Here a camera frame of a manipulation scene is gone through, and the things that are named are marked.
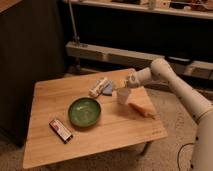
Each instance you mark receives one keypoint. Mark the orange carrot toy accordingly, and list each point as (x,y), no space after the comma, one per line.
(142,111)

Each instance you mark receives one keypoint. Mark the white paper cup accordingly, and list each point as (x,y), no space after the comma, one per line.
(122,95)

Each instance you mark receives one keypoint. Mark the white snack packet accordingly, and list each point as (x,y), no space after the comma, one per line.
(98,87)

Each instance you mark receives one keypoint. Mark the green ceramic bowl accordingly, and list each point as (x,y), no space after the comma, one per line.
(84,112)

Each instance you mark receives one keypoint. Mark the blue sponge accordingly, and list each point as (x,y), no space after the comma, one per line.
(108,90)

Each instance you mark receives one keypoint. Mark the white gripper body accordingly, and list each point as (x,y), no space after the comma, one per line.
(131,81)

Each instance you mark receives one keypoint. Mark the black handle on shelf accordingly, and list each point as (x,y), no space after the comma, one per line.
(181,61)

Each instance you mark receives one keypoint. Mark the grey metal shelf rack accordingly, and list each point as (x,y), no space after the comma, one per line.
(126,35)

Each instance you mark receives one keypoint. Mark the dark cabinet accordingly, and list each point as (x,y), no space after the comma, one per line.
(31,50)

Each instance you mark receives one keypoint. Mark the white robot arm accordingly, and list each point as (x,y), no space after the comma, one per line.
(199,107)

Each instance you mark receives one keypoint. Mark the wooden folding table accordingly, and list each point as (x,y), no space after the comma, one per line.
(65,123)

